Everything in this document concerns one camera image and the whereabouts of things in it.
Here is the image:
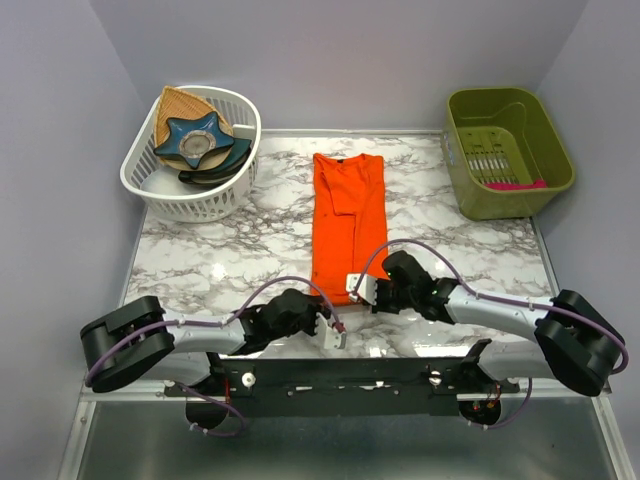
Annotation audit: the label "blue star shaped dish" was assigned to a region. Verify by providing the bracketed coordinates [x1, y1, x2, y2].
[153, 112, 252, 171]

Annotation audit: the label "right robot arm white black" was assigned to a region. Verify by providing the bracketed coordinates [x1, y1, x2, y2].
[356, 251, 625, 397]

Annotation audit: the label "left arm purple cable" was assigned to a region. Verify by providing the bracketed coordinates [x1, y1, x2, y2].
[84, 275, 347, 437]

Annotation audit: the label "aluminium rail frame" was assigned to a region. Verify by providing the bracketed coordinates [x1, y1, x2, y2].
[59, 380, 639, 479]

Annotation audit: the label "orange t shirt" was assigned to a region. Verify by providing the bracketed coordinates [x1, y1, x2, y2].
[311, 153, 388, 306]

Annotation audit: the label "white plastic basket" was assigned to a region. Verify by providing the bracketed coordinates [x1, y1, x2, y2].
[120, 85, 262, 223]

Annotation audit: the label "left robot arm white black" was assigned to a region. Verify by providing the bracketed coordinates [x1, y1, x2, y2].
[80, 288, 345, 395]

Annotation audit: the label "green plastic bin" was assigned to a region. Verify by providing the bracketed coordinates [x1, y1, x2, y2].
[441, 87, 575, 221]

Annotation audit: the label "woven bamboo leaf tray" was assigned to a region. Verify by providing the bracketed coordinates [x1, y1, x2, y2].
[154, 86, 233, 146]

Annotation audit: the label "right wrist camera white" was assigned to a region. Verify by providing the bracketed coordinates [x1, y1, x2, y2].
[346, 273, 378, 305]

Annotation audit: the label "pink cloth in bin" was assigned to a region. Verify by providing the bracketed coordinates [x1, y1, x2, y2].
[485, 179, 547, 191]

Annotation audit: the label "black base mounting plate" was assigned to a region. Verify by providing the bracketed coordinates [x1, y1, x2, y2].
[194, 357, 520, 417]

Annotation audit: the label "dark stacked plates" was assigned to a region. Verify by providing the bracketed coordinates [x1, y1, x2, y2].
[178, 144, 251, 187]

